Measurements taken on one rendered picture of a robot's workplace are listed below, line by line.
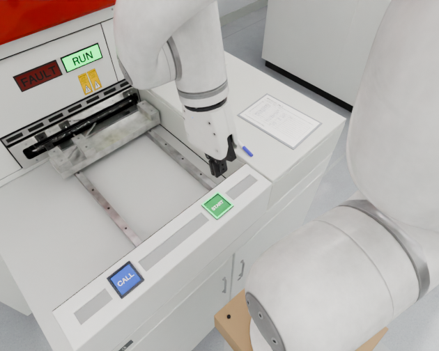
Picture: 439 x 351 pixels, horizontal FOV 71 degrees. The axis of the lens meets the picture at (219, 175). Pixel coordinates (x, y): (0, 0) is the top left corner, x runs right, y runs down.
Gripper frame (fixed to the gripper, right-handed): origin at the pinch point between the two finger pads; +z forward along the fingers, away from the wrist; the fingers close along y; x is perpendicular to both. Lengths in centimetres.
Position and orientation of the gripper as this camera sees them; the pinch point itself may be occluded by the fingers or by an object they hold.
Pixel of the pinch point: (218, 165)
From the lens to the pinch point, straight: 62.5
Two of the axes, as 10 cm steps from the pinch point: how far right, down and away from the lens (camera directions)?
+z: 1.4, 7.2, 6.8
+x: 7.2, -5.4, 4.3
